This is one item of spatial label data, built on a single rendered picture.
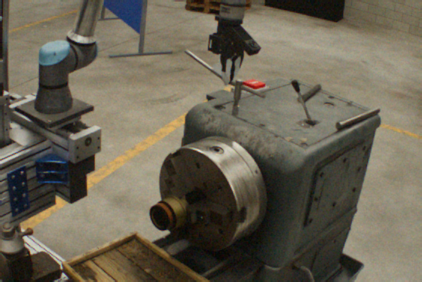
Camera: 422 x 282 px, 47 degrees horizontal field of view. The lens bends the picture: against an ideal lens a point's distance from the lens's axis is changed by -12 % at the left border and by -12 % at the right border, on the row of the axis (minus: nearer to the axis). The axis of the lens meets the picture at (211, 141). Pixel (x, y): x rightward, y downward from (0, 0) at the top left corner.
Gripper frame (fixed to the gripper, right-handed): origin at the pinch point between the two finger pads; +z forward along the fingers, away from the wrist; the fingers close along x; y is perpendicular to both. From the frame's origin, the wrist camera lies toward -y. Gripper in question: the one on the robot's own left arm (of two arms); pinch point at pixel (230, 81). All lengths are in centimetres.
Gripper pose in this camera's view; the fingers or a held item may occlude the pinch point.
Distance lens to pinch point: 164.4
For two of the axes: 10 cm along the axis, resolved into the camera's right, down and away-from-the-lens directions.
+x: -6.8, 2.6, -6.9
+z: -0.9, 9.0, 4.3
